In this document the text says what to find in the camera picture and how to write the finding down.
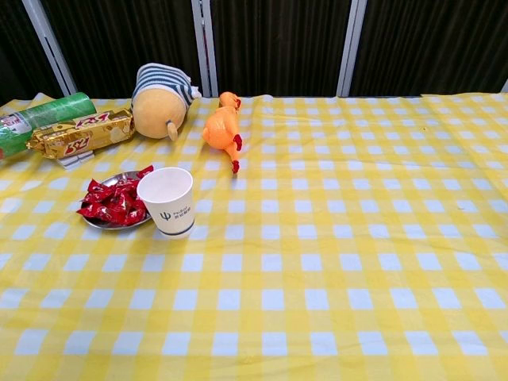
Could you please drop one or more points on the white paper cup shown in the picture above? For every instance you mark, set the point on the white paper cup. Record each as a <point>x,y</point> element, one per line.
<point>174,214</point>

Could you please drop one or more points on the round metal plate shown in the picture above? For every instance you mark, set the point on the round metal plate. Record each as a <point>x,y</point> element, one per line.
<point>119,178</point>

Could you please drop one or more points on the orange rubber chicken toy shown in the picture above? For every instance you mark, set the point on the orange rubber chicken toy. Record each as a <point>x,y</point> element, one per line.
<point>220,127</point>

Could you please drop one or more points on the yellow white checkered tablecloth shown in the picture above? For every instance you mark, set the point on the yellow white checkered tablecloth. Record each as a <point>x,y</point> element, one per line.
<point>317,238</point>

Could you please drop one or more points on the yellow plush toy striped shirt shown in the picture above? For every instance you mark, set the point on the yellow plush toy striped shirt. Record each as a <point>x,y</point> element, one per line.
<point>158,111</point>

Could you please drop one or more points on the black pleated curtain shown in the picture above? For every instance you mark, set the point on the black pleated curtain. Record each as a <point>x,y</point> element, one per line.
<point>278,39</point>

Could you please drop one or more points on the small white packet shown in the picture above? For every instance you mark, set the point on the small white packet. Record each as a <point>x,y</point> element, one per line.
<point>75,160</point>

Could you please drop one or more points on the gold biscuit pack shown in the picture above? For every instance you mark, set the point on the gold biscuit pack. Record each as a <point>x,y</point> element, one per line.
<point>79,135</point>

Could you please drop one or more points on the green chip can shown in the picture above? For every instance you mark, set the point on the green chip can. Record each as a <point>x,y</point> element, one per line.
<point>55,109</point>

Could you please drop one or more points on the silver aluminium frame post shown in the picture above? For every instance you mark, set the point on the silver aluminium frame post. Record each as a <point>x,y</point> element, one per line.
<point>351,47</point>
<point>204,47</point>
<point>505,86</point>
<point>50,47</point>

